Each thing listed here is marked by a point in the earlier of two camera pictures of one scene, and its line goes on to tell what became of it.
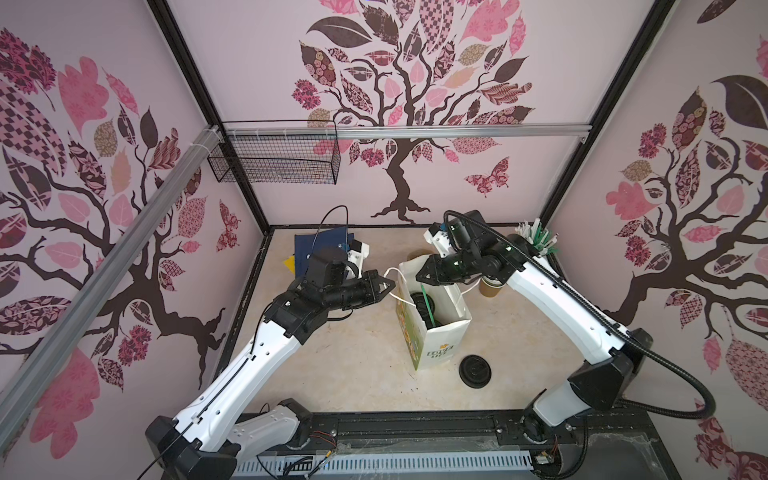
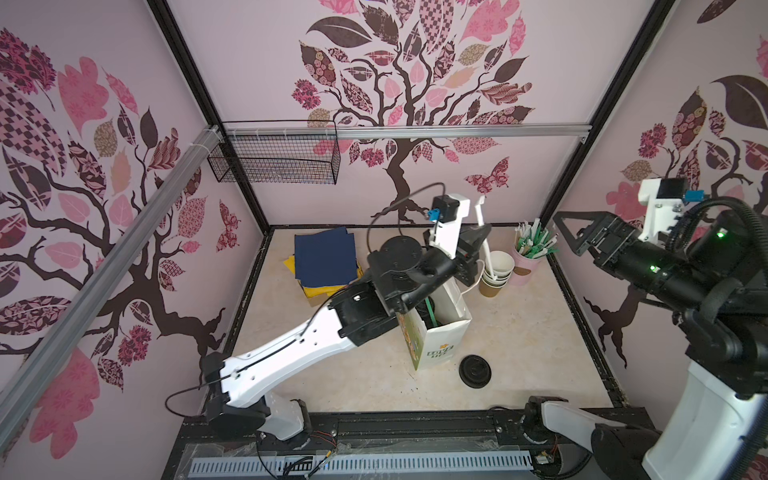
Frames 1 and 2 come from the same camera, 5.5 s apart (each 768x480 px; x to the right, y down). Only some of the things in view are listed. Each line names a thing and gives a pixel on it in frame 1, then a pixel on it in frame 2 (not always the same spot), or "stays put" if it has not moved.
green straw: [428, 305] stays put
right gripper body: [450, 269] to [610, 256]
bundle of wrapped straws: [544, 241] stays put
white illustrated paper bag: [430, 347] stays put
